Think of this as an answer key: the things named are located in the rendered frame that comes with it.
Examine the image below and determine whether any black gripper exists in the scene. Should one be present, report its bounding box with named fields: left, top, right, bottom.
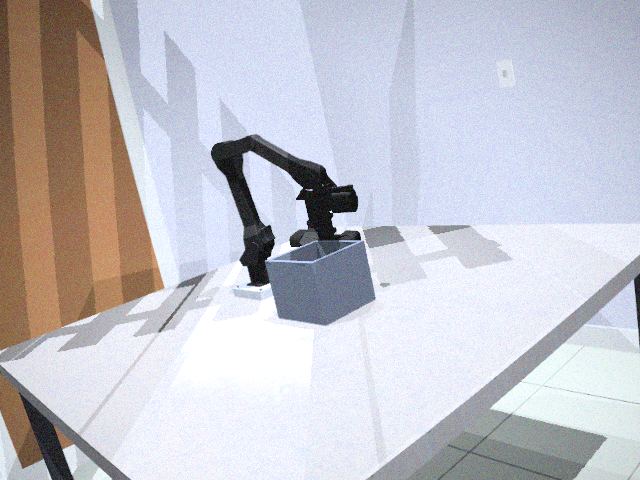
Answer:
left=289, top=212, right=361, bottom=247

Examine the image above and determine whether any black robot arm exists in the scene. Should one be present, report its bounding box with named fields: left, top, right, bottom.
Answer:
left=211, top=134, right=358, bottom=287

